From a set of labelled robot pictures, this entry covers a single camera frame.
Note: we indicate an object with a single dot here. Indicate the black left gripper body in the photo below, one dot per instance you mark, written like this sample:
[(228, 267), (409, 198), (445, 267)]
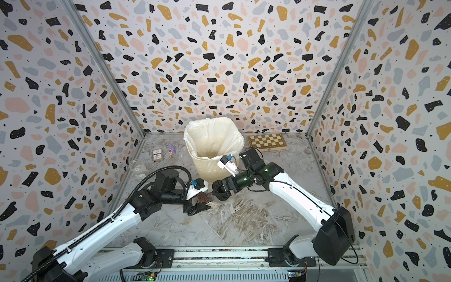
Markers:
[(172, 198)]

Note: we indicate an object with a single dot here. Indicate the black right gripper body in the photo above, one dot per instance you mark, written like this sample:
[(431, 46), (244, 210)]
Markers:
[(242, 181)]

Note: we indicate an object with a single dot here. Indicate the black round jar lid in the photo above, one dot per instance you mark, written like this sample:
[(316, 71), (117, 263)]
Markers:
[(220, 191)]

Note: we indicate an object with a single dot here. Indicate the black lid brown jar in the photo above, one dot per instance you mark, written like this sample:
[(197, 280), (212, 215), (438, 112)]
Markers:
[(204, 198)]

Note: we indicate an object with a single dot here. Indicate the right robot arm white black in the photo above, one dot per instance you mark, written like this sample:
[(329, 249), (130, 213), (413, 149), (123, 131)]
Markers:
[(333, 226)]

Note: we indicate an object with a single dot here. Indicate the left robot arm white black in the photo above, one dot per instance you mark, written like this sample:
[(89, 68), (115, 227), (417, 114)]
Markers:
[(77, 259)]

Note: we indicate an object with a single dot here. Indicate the cream ribbed trash bin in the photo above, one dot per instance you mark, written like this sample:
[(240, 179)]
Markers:
[(207, 164)]

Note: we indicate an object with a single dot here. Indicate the small playing card box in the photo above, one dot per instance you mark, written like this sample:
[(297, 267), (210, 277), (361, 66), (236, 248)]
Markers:
[(157, 155)]

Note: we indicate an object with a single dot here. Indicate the wooden folding chess board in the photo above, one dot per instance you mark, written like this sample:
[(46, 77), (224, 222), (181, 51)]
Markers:
[(266, 143)]

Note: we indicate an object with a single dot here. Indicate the small purple pink bottle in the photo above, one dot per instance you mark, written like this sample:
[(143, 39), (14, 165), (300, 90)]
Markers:
[(172, 149)]

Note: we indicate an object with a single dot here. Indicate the white plastic bin liner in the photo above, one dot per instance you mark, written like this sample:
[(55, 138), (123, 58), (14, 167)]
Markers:
[(210, 139)]

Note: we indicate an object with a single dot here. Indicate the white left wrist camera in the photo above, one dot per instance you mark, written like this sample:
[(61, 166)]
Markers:
[(197, 186)]

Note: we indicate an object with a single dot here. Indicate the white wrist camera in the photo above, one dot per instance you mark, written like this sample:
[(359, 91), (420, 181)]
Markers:
[(197, 186), (228, 162)]

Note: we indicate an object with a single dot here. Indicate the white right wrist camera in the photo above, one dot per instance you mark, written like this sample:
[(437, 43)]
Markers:
[(228, 162)]

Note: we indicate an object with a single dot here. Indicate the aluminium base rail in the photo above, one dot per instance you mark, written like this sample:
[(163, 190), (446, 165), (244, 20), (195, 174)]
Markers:
[(222, 264)]

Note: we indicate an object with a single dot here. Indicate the aluminium corner post right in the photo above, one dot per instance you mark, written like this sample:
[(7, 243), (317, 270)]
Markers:
[(350, 42)]

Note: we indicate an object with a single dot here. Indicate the aluminium corner post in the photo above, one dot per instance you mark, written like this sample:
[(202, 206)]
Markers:
[(350, 42), (71, 11)]

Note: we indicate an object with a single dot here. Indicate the aluminium corner post left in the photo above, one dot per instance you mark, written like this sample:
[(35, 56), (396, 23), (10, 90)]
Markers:
[(71, 11)]

